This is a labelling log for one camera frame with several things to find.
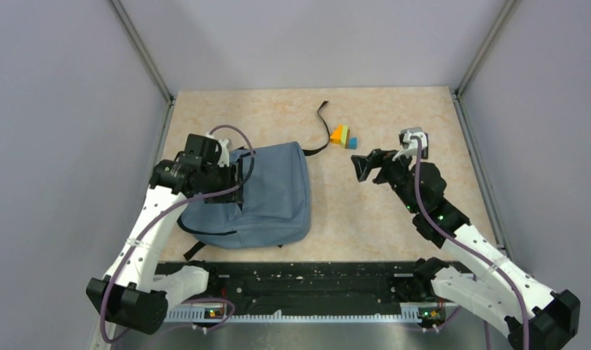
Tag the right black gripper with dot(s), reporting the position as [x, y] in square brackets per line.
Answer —
[365, 163]

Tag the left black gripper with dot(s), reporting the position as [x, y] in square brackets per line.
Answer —
[232, 181]

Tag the blue student backpack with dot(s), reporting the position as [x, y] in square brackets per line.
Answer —
[276, 207]

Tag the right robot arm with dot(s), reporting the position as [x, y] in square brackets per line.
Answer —
[528, 313]

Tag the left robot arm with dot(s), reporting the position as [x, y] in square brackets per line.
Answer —
[128, 293]

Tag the coloured sticky note stack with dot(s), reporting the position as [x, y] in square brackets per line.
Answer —
[341, 136]

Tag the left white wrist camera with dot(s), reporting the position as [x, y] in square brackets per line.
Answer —
[224, 152]

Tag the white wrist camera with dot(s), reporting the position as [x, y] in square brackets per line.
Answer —
[224, 152]
[410, 138]

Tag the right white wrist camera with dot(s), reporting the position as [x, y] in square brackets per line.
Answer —
[410, 138]

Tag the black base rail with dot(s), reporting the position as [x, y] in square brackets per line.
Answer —
[319, 290]

